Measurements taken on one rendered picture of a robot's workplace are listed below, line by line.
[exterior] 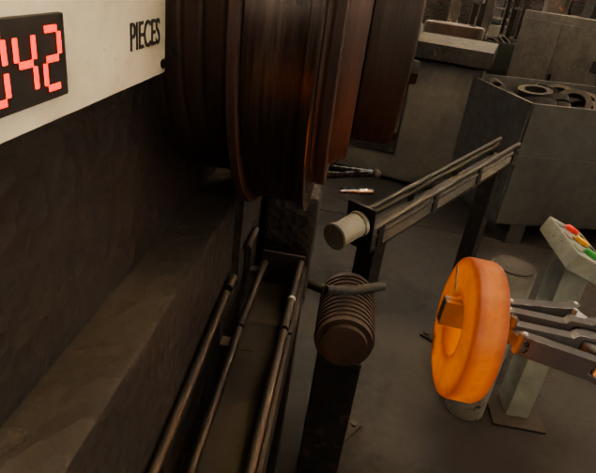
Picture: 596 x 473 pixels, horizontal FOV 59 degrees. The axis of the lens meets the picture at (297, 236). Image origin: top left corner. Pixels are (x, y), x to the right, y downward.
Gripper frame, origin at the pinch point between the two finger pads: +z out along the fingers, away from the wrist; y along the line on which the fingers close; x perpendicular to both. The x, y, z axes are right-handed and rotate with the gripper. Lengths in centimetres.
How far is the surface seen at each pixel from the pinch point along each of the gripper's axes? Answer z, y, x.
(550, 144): -84, 213, -26
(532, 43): -128, 447, 4
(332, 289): 12.9, 39.8, -25.4
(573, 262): -46, 73, -23
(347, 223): 12, 52, -16
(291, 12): 24.3, -5.1, 26.8
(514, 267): -36, 80, -31
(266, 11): 26.3, -5.1, 26.5
